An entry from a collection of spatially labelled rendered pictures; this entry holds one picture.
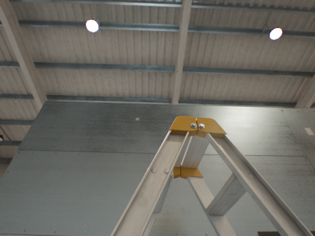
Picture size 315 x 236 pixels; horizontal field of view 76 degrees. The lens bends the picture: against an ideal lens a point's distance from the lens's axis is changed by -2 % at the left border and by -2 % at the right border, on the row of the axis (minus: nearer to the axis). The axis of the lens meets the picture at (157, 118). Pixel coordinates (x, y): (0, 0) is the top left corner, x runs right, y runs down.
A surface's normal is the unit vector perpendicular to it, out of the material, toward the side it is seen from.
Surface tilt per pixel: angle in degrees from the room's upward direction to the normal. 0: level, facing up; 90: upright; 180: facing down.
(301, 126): 90
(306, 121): 90
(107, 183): 90
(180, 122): 90
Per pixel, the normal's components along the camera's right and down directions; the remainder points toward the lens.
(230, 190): 0.00, 0.71
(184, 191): 0.04, -0.70
